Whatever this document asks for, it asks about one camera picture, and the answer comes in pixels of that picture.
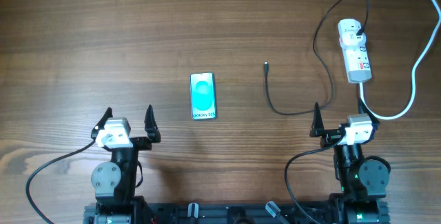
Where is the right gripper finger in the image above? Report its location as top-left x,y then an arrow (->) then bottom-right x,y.
358,98 -> 380,130
309,103 -> 325,137

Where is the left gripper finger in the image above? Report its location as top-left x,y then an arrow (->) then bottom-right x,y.
144,105 -> 161,143
91,108 -> 113,140

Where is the Galaxy S25 smartphone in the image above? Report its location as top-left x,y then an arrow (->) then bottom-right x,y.
190,72 -> 217,121

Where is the black charger cable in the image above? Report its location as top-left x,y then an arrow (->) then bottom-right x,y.
263,0 -> 371,116

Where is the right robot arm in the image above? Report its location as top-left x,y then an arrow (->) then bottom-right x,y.
309,101 -> 391,223

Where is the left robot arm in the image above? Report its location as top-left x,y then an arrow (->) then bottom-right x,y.
83,106 -> 161,224

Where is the white power strip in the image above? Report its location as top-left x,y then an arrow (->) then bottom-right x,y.
338,19 -> 372,84

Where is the right camera cable black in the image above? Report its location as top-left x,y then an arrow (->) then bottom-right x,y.
283,141 -> 338,223

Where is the camera cable black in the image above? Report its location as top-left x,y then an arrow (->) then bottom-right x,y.
283,141 -> 338,223
25,139 -> 97,224

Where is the left camera cable black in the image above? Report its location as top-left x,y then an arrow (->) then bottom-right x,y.
25,139 -> 97,224

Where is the white power strip cord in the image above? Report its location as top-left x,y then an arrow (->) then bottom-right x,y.
359,0 -> 441,121

